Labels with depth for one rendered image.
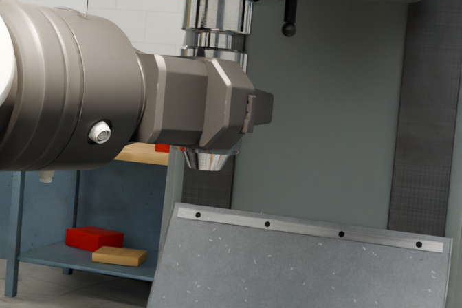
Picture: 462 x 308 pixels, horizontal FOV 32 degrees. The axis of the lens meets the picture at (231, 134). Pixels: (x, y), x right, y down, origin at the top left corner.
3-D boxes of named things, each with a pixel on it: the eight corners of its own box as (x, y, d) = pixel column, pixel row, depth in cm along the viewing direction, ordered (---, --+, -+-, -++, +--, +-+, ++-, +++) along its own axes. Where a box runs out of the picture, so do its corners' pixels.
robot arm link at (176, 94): (264, 31, 48) (118, 1, 39) (249, 192, 49) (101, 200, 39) (117, 27, 56) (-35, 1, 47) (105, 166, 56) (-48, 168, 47)
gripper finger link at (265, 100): (261, 130, 56) (203, 128, 51) (266, 84, 56) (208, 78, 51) (280, 133, 55) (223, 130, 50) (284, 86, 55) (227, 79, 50)
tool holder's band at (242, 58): (191, 63, 58) (192, 49, 58) (255, 68, 56) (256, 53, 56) (168, 59, 53) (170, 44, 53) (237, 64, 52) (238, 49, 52)
